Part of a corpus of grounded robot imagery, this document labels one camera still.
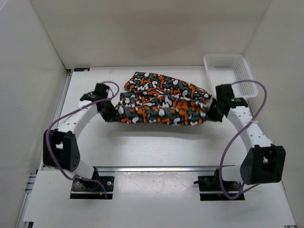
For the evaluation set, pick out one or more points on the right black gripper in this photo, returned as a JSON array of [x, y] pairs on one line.
[[210, 116]]

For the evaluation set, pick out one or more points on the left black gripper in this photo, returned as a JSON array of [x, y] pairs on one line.
[[112, 116]]

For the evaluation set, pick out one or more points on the orange camouflage shorts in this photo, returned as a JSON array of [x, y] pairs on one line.
[[151, 98]]

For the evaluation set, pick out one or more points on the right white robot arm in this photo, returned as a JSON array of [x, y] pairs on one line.
[[264, 161]]

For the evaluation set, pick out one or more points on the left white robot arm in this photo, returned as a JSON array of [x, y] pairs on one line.
[[60, 148]]

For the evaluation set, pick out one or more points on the white plastic basket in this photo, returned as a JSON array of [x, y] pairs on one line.
[[227, 69]]

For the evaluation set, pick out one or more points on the black corner label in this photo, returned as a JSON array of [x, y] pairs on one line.
[[81, 69]]

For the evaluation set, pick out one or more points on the aluminium left side rail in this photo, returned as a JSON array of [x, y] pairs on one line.
[[63, 94]]

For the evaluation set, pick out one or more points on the aluminium front rail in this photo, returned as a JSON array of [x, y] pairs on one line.
[[156, 168]]

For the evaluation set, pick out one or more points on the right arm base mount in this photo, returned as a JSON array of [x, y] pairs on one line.
[[209, 187]]

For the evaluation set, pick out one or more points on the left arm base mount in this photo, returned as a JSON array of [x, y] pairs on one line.
[[82, 189]]

